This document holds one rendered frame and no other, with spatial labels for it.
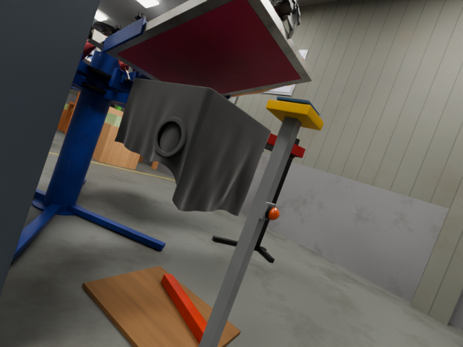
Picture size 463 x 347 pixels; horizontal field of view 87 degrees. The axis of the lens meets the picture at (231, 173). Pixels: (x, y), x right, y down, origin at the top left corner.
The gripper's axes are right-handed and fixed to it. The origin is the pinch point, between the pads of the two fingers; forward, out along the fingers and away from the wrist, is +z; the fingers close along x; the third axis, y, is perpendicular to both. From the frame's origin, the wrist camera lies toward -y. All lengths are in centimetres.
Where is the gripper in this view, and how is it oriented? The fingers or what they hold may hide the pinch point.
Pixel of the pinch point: (284, 38)
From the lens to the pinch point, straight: 108.2
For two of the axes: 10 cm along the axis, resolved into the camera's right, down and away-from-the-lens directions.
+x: 8.1, 0.4, -5.9
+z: -1.3, 9.8, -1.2
